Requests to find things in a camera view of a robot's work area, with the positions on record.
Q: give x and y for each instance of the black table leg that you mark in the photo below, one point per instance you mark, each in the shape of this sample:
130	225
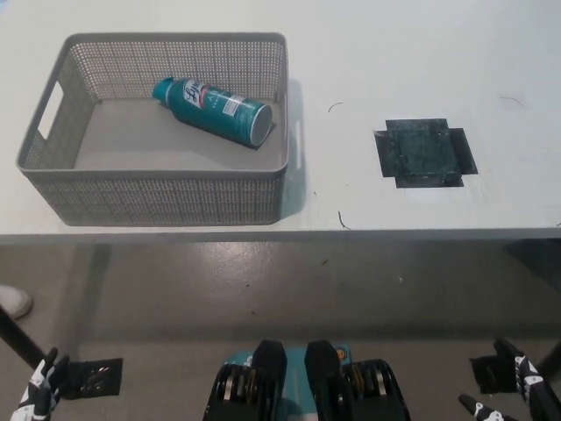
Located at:
19	337

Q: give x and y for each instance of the black tape patch on table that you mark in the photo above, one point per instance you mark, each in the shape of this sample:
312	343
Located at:
423	153

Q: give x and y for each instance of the white shoe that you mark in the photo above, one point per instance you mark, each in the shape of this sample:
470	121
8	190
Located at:
15	300

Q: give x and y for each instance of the grey perforated plastic basket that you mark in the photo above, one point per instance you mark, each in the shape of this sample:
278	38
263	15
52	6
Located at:
153	149

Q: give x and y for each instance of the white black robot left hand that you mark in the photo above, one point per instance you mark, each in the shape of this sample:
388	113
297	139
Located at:
37	390

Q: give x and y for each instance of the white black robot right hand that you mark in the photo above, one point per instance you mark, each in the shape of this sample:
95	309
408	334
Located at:
530	381

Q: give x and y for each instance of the teal air freshener spray can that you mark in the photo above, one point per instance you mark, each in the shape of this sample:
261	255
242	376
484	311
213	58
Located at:
210	109

